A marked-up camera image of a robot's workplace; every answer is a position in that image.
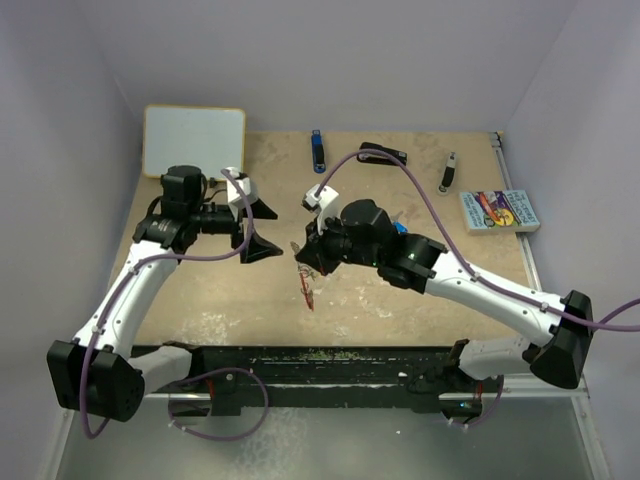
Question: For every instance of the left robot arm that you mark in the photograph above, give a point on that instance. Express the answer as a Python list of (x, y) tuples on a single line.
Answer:
[(95, 373)]

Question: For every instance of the blue key tag with key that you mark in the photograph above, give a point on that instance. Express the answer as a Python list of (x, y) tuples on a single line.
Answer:
[(397, 224)]

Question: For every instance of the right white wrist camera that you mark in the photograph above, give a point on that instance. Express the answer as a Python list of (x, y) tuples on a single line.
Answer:
[(324, 203)]

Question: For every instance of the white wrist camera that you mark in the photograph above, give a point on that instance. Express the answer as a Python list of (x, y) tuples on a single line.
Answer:
[(239, 184), (324, 203)]

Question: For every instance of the colourful book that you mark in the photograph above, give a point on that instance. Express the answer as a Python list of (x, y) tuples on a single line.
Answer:
[(498, 211)]

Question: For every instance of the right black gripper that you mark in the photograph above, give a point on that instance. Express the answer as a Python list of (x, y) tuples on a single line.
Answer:
[(315, 250)]

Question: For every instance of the white dry-erase board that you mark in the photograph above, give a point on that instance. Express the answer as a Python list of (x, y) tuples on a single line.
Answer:
[(210, 138)]

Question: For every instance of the red-handled metal key organizer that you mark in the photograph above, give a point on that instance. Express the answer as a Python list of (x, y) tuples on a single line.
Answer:
[(305, 275)]

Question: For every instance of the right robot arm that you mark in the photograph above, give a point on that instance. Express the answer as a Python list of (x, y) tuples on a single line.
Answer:
[(553, 334)]

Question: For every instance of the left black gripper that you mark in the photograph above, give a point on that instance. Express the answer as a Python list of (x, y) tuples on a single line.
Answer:
[(257, 248)]

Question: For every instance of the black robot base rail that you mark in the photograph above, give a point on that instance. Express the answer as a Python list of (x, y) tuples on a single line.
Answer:
[(423, 379)]

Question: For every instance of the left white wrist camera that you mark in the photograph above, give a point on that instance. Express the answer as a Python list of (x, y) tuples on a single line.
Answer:
[(239, 184)]

